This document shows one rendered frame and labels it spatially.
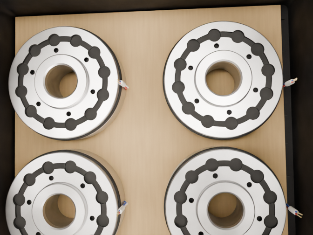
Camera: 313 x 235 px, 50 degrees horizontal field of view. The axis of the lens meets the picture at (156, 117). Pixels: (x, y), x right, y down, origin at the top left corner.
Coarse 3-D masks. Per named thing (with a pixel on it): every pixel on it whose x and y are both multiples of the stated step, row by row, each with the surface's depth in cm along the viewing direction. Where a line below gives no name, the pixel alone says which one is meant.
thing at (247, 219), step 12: (228, 180) 28; (204, 192) 28; (216, 192) 28; (228, 192) 28; (240, 192) 28; (204, 204) 28; (252, 204) 27; (204, 216) 28; (252, 216) 27; (204, 228) 28; (216, 228) 28; (228, 228) 28; (240, 228) 27
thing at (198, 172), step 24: (192, 168) 28; (216, 168) 29; (240, 168) 29; (264, 168) 28; (168, 192) 29; (192, 192) 28; (264, 192) 28; (168, 216) 28; (192, 216) 28; (264, 216) 28
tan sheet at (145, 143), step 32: (32, 32) 33; (96, 32) 33; (128, 32) 33; (160, 32) 32; (128, 64) 33; (160, 64) 32; (64, 96) 33; (128, 96) 32; (160, 96) 32; (128, 128) 32; (160, 128) 32; (128, 160) 32; (160, 160) 32; (128, 192) 32; (160, 192) 32; (128, 224) 32; (160, 224) 32
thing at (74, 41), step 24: (24, 48) 30; (48, 48) 30; (72, 48) 30; (96, 48) 30; (24, 72) 30; (96, 72) 30; (24, 96) 30; (96, 96) 29; (24, 120) 30; (48, 120) 30; (72, 120) 30; (96, 120) 29
